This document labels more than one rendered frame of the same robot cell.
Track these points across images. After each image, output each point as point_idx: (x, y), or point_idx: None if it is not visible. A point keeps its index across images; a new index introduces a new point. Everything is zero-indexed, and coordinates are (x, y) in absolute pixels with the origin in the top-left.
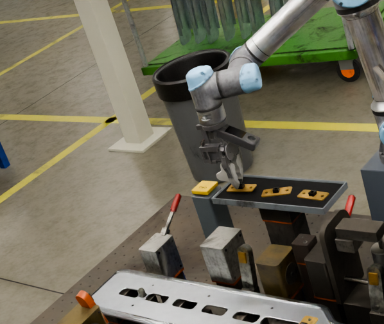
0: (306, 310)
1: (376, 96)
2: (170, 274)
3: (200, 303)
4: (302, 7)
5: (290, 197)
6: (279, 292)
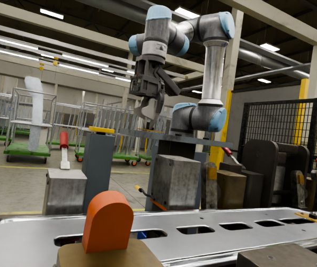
0: (283, 211)
1: (214, 95)
2: None
3: (209, 224)
4: (183, 32)
5: None
6: (240, 206)
